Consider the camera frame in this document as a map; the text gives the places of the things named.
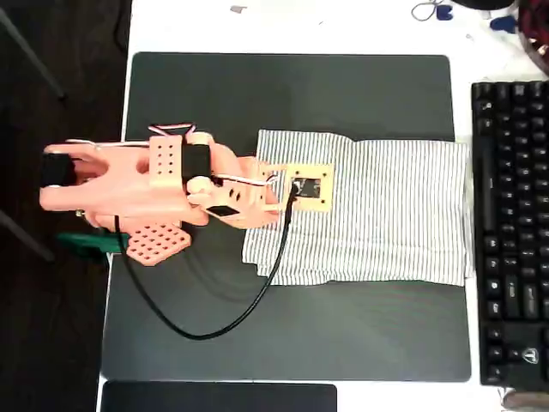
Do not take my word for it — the wide blue plastic part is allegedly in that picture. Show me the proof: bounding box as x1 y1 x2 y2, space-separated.
491 15 520 33

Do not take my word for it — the brown rounded object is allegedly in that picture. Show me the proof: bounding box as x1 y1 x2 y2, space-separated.
501 388 549 412

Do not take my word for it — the thin grey cord loop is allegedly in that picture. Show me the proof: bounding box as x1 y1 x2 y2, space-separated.
411 0 447 22

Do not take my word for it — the green table clamp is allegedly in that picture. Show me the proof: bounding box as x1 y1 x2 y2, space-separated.
57 231 130 263

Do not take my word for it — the orange camera mount plate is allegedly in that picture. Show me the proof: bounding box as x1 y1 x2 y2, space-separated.
281 162 335 214

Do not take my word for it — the dark grey desk mat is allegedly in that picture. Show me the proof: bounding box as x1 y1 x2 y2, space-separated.
100 51 472 383

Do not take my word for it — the grey metal chair leg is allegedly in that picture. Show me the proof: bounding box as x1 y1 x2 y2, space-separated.
0 8 65 100
0 209 55 263

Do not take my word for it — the black keyboard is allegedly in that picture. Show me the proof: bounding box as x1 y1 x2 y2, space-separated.
470 80 549 386

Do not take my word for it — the striped grey cloth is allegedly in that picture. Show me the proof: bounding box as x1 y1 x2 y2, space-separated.
240 130 475 288

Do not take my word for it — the dark red patterned object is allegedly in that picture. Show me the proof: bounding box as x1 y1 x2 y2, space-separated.
516 0 549 78

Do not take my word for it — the white paper sheet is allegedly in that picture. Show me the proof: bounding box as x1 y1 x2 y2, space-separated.
437 25 535 82

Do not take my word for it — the black camera cable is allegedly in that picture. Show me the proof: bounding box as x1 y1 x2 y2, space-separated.
112 182 301 340

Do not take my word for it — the black flat tablet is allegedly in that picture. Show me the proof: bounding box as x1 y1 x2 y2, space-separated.
100 383 338 412

